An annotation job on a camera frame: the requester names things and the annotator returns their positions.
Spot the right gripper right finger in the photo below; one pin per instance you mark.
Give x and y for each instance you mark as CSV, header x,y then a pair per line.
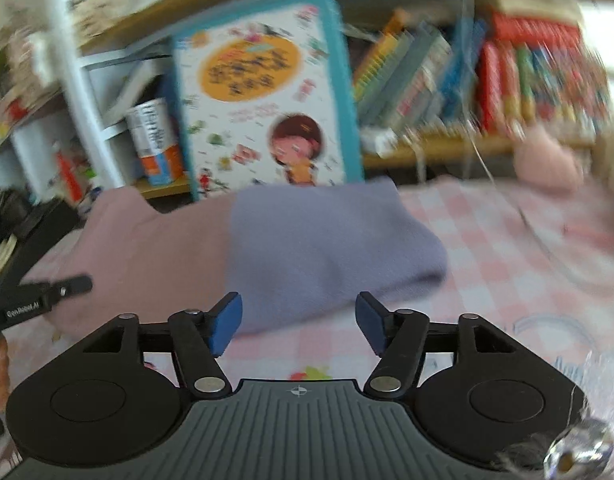
x,y
398,339

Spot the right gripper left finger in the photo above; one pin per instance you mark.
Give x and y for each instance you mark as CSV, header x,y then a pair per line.
x,y
199,338

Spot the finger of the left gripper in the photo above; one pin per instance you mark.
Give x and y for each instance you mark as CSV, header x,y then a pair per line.
x,y
69,287

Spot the pink and purple sweater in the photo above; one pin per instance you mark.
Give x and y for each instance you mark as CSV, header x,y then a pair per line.
x,y
292,253

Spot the pink checkered tablecloth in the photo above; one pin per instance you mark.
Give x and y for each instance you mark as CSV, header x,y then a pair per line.
x,y
540,267

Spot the white and orange box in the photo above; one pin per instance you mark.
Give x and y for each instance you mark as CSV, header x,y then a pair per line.
x,y
155,142

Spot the pink plush toy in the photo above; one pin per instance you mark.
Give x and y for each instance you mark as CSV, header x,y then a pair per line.
x,y
543,162

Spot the children's picture book teal border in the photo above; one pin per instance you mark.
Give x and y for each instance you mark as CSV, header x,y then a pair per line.
x,y
266,97

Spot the row of leaning books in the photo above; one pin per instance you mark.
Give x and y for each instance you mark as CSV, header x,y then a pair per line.
x,y
416,75

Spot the wooden and white bookshelf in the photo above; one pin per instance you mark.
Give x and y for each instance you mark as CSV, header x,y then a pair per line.
x,y
49,46

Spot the red books row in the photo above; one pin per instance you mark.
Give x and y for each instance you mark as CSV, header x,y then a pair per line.
x,y
533,70

